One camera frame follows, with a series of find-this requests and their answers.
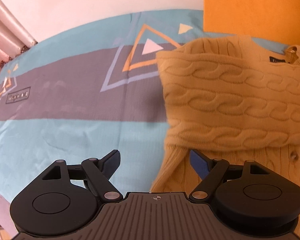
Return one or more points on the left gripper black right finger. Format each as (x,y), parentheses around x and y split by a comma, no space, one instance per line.
(248,197)

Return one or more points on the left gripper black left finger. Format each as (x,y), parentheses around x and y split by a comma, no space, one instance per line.
(65,198)

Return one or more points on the tan cable-knit sweater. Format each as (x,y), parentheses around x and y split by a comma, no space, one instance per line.
(229,97)

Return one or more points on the blue grey patterned bedsheet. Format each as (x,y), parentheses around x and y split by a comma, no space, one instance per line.
(91,90)

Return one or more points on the orange headboard panel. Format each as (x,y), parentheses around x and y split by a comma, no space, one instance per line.
(274,20)

